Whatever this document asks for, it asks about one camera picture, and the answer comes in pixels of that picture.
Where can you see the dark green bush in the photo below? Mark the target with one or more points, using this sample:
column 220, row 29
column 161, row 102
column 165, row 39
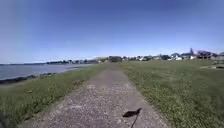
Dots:
column 115, row 59

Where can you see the grey gravel path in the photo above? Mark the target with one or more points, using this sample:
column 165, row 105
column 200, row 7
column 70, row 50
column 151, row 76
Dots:
column 100, row 100

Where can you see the distant line of trees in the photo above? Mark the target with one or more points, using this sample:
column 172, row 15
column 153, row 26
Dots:
column 71, row 61

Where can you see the wide grass field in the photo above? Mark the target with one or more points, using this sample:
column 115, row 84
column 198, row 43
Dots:
column 180, row 86

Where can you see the row of distant houses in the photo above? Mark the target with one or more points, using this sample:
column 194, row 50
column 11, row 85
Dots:
column 186, row 55

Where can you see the grass strip beside water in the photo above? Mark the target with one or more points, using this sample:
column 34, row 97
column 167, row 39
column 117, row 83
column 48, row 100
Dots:
column 30, row 96

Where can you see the blue-grey water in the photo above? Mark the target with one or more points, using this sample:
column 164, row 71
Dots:
column 23, row 70

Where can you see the dark rocky shoreline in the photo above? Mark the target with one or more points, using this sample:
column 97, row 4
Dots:
column 20, row 79

